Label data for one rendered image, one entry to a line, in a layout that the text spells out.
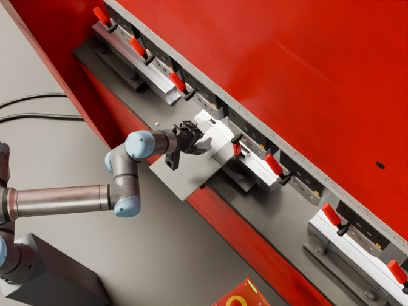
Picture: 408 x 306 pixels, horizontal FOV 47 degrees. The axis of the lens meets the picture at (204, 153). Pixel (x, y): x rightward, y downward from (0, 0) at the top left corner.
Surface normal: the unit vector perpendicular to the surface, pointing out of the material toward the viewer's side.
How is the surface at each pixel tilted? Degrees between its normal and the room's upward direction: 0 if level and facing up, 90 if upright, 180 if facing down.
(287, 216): 0
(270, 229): 0
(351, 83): 90
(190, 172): 0
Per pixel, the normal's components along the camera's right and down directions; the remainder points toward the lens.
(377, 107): -0.73, 0.65
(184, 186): -0.13, -0.44
